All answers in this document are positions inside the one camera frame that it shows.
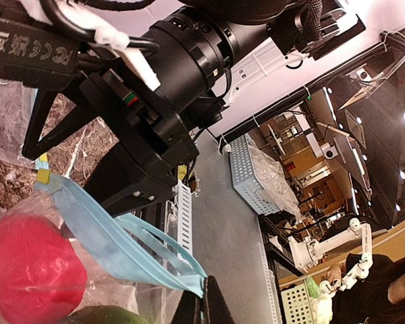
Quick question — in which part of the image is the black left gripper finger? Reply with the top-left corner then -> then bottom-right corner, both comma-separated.
171,275 -> 236,324

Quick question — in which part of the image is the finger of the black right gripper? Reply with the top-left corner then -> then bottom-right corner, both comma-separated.
22,84 -> 95,161
84,143 -> 178,217

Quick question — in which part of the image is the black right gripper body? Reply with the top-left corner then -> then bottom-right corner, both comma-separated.
79,72 -> 198,179

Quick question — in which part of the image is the clear zip bag yellow slider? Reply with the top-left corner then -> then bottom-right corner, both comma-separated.
0,174 -> 207,323

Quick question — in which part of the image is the green toy avocado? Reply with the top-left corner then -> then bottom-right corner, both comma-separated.
59,305 -> 149,324

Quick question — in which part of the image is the red toy apple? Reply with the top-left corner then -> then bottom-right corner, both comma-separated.
0,214 -> 88,323

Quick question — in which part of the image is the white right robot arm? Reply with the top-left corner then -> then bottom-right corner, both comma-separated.
22,1 -> 365,216

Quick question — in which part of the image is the clear zip bag blue zipper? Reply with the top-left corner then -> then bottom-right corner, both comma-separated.
0,79 -> 37,169

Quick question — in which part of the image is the white perforated bin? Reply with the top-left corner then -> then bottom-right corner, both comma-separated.
281,281 -> 333,324

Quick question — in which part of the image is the person in black shirt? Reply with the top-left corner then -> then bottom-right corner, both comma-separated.
331,254 -> 405,323

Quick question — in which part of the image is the white slotted cable duct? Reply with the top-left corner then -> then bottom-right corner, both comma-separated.
173,180 -> 193,254

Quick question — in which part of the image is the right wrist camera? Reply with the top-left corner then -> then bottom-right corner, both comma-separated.
0,0 -> 163,92

